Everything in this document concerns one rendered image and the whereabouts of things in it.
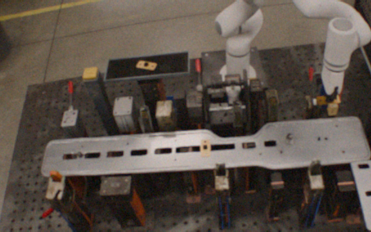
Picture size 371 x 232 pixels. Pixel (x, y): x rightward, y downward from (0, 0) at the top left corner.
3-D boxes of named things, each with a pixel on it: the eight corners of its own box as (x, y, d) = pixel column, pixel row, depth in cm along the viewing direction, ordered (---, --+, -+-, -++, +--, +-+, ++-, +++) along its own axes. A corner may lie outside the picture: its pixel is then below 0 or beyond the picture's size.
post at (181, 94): (185, 152, 203) (172, 98, 172) (185, 144, 206) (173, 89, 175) (195, 151, 203) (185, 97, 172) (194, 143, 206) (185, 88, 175)
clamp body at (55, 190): (72, 240, 180) (40, 203, 152) (76, 211, 189) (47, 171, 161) (93, 240, 179) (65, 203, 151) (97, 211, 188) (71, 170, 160)
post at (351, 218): (346, 224, 169) (361, 193, 146) (341, 202, 176) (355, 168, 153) (360, 223, 168) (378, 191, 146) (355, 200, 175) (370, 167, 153)
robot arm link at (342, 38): (341, 44, 130) (319, 53, 129) (346, 11, 120) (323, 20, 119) (357, 58, 125) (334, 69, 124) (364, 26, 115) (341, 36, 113)
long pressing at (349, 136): (38, 182, 167) (37, 180, 166) (48, 140, 181) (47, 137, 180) (373, 161, 154) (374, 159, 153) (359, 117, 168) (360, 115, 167)
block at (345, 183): (324, 223, 170) (336, 193, 149) (320, 201, 177) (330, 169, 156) (345, 222, 170) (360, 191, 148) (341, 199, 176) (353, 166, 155)
